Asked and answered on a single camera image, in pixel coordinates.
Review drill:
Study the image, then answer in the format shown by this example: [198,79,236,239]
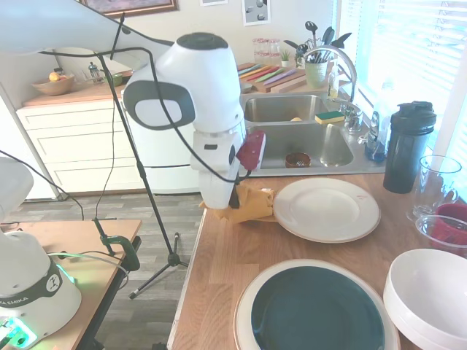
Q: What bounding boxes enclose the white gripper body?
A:
[190,127,244,211]

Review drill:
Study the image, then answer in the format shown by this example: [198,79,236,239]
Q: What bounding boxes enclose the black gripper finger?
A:
[228,185,243,211]

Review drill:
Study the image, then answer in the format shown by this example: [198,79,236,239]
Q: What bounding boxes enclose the yellow terry cloth towel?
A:
[198,183,277,225]

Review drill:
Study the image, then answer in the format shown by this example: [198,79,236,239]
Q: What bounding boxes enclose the white plate with tan rim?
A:
[272,177,381,244]

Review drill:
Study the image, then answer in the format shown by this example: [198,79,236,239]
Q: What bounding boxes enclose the dark blue centre plate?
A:
[233,258,402,350]

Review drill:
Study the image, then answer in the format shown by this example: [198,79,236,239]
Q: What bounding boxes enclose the white oven stove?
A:
[122,71,201,195]

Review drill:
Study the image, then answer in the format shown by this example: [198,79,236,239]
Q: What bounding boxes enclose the black tripod stand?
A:
[96,50,190,300]

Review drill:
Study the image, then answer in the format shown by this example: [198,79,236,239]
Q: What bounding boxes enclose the green table clamp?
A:
[91,217,142,273]

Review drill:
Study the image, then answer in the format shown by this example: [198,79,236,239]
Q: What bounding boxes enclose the stainless steel double sink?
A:
[242,93,387,178]

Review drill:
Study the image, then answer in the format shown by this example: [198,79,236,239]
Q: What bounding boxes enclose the yellow and green sponge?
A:
[314,111,346,126]

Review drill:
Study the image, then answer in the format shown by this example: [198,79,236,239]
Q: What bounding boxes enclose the yellow knife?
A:
[240,65,271,79]

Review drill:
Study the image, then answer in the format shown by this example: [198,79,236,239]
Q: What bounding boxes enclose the green knife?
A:
[255,66,281,83]

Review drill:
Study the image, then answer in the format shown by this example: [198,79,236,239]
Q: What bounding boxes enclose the wooden cutting board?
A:
[236,62,307,94]

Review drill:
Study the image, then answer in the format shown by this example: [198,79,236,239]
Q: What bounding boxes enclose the purple knife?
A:
[269,69,296,85]

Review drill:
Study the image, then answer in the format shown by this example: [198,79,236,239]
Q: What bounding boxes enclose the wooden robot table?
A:
[0,218,143,350]

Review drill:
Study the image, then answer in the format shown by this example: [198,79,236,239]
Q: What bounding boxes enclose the red patterned drinking glass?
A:
[269,37,282,66]
[252,37,264,66]
[260,37,273,66]

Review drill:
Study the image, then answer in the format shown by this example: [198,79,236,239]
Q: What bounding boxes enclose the pale green utensil holder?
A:
[304,60,328,90]

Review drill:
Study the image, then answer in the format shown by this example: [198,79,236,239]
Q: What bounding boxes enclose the blue liquid soap bottle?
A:
[363,79,391,162]

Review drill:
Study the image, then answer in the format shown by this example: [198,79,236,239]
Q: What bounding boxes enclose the white drawer cabinet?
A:
[15,98,147,201]

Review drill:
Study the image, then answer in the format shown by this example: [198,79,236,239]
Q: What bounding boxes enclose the yellow dish soap bottle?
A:
[327,61,339,100]

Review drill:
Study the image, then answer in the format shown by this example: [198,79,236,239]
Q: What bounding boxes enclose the dark leafy plant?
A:
[293,42,311,69]

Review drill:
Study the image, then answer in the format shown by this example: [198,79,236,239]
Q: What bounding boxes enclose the chrome arched faucet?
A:
[304,46,364,134]

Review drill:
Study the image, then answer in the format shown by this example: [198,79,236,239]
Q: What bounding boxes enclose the black shaker bottle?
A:
[382,101,438,194]

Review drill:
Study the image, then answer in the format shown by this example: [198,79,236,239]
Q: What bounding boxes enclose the black slotted spoon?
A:
[305,20,318,50]

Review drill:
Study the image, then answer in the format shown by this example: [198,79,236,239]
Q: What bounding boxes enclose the black spatula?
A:
[320,26,336,49]

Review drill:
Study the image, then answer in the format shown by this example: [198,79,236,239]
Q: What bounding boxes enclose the wooden fruit bowl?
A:
[31,74,76,97]

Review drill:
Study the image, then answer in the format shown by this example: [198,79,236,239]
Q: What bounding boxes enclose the clear plastic container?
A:
[414,214,467,260]

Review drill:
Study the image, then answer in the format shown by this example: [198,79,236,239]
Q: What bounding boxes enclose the clear drinking glass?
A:
[406,155,463,223]

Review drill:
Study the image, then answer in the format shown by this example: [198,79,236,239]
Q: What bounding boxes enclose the white bowls stack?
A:
[382,248,467,338]

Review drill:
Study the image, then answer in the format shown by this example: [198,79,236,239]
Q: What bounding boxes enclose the white ceramic bowl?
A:
[388,309,467,350]

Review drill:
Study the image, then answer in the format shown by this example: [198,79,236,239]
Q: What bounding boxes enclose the red cup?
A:
[435,203,467,249]

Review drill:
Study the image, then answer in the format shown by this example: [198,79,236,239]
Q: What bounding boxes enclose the white window blinds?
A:
[335,0,467,158]

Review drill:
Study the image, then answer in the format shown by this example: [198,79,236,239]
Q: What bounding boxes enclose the red and white wrist camera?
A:
[236,130,268,172]

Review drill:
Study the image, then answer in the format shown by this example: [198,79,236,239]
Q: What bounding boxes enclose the thin black hanging cable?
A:
[95,54,123,220]

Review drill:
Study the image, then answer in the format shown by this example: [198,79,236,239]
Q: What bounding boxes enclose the grey cable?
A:
[47,251,131,281]

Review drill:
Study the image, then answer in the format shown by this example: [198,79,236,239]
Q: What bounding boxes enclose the grey wall poster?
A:
[242,0,272,27]

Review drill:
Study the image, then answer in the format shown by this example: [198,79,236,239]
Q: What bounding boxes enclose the wooden picture frame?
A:
[82,0,180,19]

